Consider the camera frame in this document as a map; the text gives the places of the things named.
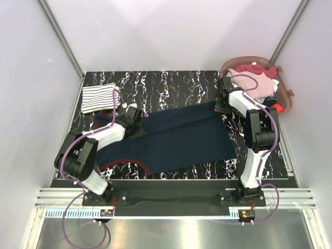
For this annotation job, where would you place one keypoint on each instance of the right aluminium corner post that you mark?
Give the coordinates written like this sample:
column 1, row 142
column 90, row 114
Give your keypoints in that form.
column 301, row 9

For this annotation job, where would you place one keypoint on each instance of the grey garment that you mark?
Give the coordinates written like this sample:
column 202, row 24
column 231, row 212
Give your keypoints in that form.
column 270, row 100

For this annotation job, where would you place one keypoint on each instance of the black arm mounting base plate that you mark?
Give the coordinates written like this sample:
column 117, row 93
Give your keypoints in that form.
column 175, row 198

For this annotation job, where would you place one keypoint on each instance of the right small circuit board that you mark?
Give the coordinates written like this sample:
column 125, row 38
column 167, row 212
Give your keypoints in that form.
column 247, row 214

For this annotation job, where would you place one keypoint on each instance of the orange red garment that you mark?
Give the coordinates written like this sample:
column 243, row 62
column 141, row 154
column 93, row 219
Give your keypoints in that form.
column 278, row 107

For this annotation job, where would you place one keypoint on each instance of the light pink garment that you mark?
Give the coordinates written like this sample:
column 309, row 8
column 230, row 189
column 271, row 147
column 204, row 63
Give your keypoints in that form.
column 246, row 80

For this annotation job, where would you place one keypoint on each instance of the navy tank top red trim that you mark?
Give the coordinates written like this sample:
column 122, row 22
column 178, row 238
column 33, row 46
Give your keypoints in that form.
column 174, row 138

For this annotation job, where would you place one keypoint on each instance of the left aluminium corner post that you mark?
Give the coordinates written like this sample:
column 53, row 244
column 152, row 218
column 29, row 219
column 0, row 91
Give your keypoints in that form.
column 60, row 36

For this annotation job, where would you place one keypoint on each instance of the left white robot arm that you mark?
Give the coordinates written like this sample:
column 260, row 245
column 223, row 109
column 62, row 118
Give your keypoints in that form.
column 76, row 158

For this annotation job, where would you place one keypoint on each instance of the left small circuit board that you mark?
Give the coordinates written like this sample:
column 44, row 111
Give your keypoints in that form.
column 107, row 213

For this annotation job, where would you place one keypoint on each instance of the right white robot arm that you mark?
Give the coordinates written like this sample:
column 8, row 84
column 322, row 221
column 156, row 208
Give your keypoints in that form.
column 261, row 130

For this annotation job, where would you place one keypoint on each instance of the aluminium frame rail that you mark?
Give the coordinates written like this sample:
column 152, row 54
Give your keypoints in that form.
column 289, row 198

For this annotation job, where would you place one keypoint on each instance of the small circuit board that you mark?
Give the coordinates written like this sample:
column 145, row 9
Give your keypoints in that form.
column 247, row 214
column 107, row 213

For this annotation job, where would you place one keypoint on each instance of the aluminium corner post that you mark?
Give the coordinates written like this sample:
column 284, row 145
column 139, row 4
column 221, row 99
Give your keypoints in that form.
column 60, row 36
column 301, row 9

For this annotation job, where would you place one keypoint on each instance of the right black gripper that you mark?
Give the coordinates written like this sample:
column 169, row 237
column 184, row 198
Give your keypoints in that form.
column 218, row 108

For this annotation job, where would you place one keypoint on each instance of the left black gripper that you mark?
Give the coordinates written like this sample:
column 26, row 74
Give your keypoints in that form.
column 140, row 133

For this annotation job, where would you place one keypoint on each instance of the brown translucent plastic basket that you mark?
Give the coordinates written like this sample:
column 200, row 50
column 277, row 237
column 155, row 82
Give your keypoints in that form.
column 284, row 95

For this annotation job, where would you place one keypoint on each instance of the black white striped tank top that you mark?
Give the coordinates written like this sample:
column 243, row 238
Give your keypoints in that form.
column 100, row 97

